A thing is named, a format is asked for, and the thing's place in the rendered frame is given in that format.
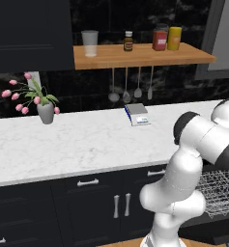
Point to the grey kitchen scale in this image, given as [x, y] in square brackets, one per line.
[137, 112]

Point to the hanging metal spoon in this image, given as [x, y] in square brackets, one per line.
[126, 96]

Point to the hanging metal ladle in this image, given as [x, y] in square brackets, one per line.
[113, 96]

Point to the yellow jar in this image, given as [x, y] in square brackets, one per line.
[174, 38]

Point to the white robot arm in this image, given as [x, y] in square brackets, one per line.
[183, 173]

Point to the hanging narrow metal spatula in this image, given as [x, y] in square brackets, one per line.
[150, 92]

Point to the dark dishwasher door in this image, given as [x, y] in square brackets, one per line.
[212, 230]

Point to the wooden wall shelf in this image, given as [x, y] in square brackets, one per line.
[141, 58]

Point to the dark upper cupboard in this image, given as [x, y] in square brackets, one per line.
[29, 32]

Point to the dark cupboard door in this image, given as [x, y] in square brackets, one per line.
[90, 218]
[138, 222]

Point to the grey window frame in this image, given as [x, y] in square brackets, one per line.
[212, 38]

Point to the white wall outlet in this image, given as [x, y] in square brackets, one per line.
[33, 77]

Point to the dark drawer front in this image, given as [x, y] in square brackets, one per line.
[141, 178]
[103, 178]
[25, 205]
[32, 238]

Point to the red jar with dark lid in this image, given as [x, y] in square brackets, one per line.
[159, 40]

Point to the clear glass cup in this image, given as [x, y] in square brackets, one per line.
[90, 43]

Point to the grey vase with pink tulips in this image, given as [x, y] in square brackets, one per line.
[45, 112]

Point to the brown bottle with white cap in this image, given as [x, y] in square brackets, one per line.
[128, 43]

